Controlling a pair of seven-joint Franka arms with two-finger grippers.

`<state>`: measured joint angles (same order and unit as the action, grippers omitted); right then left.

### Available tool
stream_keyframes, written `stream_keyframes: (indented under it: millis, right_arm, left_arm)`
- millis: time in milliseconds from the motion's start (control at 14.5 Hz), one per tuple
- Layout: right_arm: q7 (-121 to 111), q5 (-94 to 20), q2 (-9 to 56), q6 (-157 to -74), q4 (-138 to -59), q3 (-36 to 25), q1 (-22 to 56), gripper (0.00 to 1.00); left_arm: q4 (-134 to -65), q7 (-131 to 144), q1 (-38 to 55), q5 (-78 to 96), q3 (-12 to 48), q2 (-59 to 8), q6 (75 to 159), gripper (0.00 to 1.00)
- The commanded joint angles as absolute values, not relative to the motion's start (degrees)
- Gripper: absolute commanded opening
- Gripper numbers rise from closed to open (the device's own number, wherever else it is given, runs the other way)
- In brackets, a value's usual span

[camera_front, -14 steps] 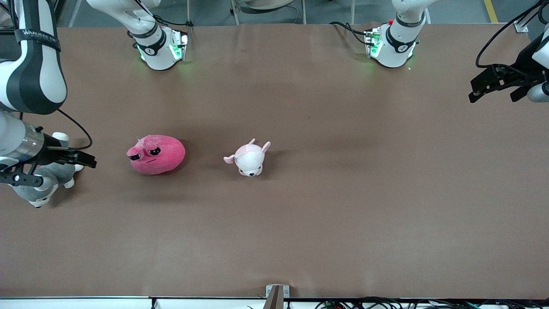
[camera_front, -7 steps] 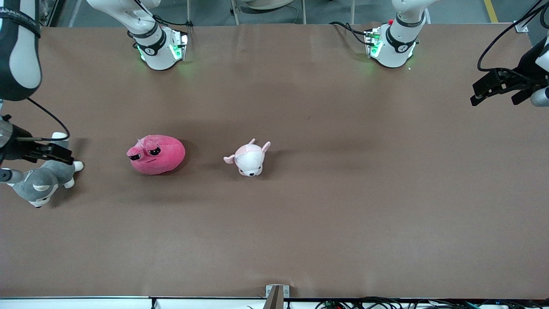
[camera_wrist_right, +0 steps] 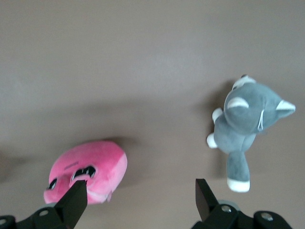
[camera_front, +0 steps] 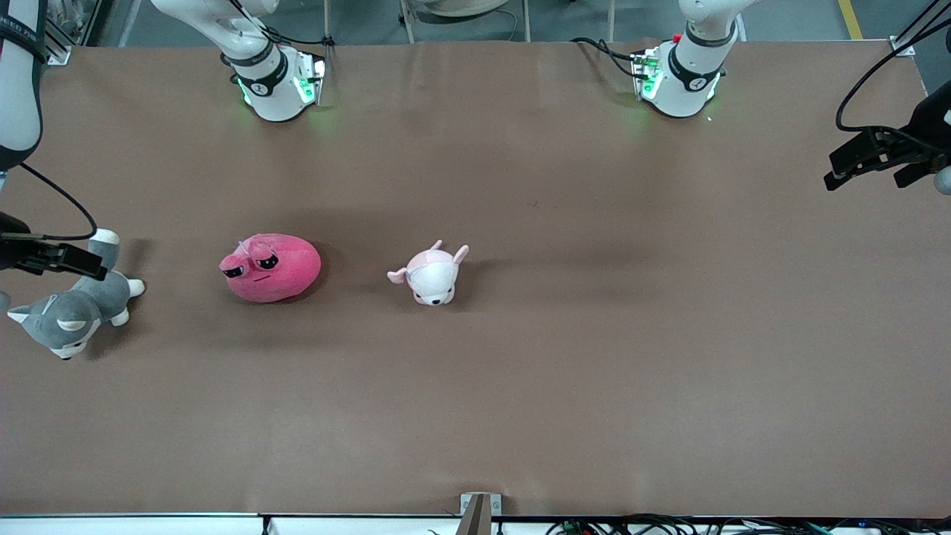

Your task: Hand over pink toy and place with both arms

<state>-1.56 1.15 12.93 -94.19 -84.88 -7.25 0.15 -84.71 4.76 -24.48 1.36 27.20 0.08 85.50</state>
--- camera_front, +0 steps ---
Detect hot pink blob plush toy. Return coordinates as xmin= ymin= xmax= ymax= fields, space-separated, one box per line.
xmin=218 ymin=233 xmax=322 ymax=304

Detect grey white husky plush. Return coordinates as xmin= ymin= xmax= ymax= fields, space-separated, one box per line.
xmin=7 ymin=228 xmax=147 ymax=361

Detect light pink pig plush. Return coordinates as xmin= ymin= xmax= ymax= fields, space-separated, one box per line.
xmin=386 ymin=239 xmax=470 ymax=307

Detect white round metal stand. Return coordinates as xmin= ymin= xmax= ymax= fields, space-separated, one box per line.
xmin=397 ymin=0 xmax=532 ymax=43

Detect aluminium frame post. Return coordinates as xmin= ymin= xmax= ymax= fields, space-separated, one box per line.
xmin=890 ymin=0 xmax=951 ymax=58
xmin=41 ymin=15 xmax=73 ymax=66

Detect white table edge rail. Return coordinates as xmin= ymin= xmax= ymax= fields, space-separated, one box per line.
xmin=0 ymin=513 xmax=461 ymax=535

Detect black arm base cable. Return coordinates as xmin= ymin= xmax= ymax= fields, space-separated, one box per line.
xmin=234 ymin=0 xmax=333 ymax=47
xmin=571 ymin=36 xmax=641 ymax=79

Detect black cable bundle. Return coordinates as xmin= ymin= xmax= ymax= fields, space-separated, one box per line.
xmin=546 ymin=513 xmax=951 ymax=535

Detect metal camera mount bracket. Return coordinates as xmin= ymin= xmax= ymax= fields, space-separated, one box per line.
xmin=459 ymin=493 xmax=503 ymax=535

